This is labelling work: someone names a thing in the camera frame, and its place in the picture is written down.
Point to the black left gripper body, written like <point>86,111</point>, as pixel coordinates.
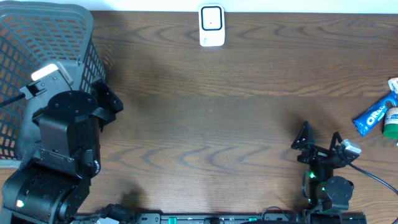
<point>108,102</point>

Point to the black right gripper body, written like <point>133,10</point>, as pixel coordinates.
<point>316,154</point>

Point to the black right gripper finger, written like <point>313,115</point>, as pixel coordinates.
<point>336,139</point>
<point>305,139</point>

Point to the blue Oreo cookie pack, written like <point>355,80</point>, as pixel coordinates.
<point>365,122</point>

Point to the green lidded white jar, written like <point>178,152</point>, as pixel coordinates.
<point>390,129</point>

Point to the small orange snack packet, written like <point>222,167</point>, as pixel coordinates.
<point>393,84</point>

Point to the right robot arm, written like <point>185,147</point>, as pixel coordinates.
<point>328,194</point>

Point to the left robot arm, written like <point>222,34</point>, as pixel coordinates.
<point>54,176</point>

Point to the white barcode scanner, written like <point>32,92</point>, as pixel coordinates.
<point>211,25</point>

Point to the grey plastic shopping basket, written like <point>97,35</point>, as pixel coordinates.
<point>34,34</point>

